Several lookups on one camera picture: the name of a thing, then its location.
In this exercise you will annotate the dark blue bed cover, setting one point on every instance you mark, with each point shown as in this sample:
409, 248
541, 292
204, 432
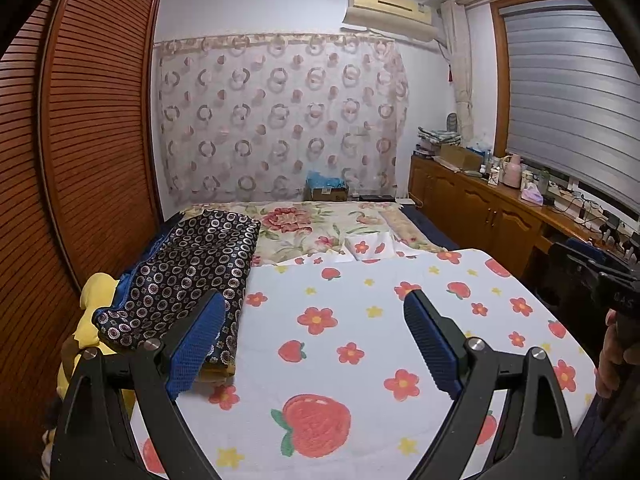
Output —
425, 225

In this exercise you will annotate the circle print sheer curtain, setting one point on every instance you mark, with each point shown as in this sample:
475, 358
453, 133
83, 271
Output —
275, 120

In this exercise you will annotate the person's right hand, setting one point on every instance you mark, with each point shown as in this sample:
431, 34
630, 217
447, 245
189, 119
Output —
612, 365

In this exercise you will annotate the stack of folded cloths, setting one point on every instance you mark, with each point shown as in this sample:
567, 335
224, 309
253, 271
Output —
437, 135

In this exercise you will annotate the pink tissue pack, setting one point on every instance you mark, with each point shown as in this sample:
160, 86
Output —
531, 195

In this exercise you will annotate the wooden slatted wardrobe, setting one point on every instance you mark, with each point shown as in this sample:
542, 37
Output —
100, 135

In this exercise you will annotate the strawberry print blanket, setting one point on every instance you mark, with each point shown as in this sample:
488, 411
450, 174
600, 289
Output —
350, 310

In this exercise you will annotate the wooden sideboard cabinet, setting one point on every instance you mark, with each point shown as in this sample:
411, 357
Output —
475, 210

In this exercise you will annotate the floral bed sheet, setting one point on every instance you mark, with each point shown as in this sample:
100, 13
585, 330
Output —
300, 220

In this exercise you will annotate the beige tied curtain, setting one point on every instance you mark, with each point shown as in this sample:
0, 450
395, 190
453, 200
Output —
460, 70

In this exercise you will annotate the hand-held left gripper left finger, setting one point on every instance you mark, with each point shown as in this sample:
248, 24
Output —
197, 345

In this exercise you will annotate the grey window blind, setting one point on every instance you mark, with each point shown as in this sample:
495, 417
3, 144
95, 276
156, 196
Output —
565, 85

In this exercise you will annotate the beige wall air conditioner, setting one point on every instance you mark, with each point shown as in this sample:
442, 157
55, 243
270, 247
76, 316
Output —
385, 7

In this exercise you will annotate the grey rounded object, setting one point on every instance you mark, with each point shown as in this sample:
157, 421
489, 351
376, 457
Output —
453, 122

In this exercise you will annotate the pink thermos jug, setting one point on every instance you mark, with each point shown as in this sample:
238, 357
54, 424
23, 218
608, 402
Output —
512, 175

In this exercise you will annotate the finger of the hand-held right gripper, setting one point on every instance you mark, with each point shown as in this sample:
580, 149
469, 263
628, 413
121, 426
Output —
565, 256
595, 251

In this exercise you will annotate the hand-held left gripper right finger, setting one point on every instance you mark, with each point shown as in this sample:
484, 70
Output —
432, 345

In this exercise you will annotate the open cardboard box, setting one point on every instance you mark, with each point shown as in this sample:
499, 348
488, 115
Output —
462, 157

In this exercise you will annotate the cardboard box with blue cloth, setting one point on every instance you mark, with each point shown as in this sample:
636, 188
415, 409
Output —
327, 192

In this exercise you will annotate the black flat box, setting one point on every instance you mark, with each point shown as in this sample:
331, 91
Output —
377, 197

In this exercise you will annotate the yellow garment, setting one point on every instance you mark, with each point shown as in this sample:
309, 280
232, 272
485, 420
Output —
97, 290

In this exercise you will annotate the green bottle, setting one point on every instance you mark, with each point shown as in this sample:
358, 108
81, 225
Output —
543, 180

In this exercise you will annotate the dark blue patterned shirt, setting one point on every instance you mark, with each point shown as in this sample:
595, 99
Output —
200, 255

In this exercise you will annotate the white small carton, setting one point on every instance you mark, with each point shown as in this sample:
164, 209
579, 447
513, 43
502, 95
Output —
495, 176

